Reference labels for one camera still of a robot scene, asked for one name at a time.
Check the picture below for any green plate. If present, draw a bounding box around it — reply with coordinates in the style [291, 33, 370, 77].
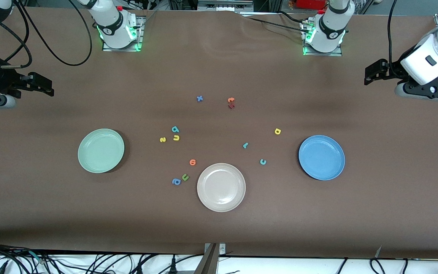
[78, 128, 125, 174]

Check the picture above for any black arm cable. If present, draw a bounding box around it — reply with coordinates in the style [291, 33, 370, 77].
[0, 0, 93, 69]
[387, 0, 400, 76]

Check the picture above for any beige plate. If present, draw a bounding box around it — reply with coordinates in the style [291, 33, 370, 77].
[197, 163, 246, 212]

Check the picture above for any red box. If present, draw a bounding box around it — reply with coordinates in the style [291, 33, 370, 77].
[295, 0, 328, 10]

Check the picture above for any black base cable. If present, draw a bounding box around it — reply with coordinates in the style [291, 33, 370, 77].
[238, 11, 313, 34]

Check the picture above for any small metal mounting plate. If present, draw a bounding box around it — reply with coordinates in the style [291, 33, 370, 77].
[205, 243, 226, 255]

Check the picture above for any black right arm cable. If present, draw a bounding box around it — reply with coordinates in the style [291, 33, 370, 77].
[0, 0, 93, 69]

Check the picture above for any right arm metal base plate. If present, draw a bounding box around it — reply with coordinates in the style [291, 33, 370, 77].
[102, 15, 145, 52]

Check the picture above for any grey metal frame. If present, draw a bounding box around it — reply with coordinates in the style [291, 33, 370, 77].
[198, 0, 254, 12]

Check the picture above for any aluminium profile beam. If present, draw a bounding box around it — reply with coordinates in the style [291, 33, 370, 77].
[194, 244, 219, 274]

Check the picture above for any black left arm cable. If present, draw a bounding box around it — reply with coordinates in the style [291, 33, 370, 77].
[387, 0, 400, 76]

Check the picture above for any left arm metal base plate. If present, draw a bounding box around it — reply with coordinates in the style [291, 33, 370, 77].
[303, 19, 343, 57]

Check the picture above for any brown table cover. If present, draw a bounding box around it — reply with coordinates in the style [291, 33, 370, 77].
[0, 7, 438, 259]

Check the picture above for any blue plate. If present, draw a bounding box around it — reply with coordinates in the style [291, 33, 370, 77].
[298, 135, 346, 181]

